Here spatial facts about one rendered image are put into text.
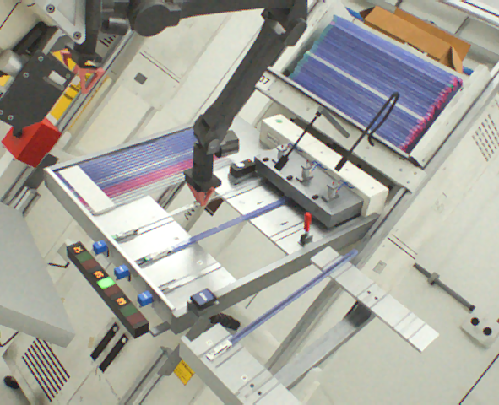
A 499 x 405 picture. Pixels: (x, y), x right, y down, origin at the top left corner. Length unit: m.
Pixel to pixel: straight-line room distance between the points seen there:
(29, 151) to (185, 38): 1.05
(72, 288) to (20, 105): 0.99
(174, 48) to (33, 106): 1.73
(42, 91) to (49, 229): 1.87
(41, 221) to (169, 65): 0.92
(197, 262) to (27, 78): 0.65
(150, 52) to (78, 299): 1.25
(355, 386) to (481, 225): 1.01
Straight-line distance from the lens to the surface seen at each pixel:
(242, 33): 4.55
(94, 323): 2.18
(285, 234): 1.85
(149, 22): 1.32
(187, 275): 1.69
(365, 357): 3.46
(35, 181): 2.11
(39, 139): 2.37
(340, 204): 1.89
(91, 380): 2.15
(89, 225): 1.86
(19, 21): 1.42
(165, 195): 2.39
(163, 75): 3.12
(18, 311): 1.43
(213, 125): 1.69
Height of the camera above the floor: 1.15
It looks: 4 degrees down
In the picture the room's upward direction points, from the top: 37 degrees clockwise
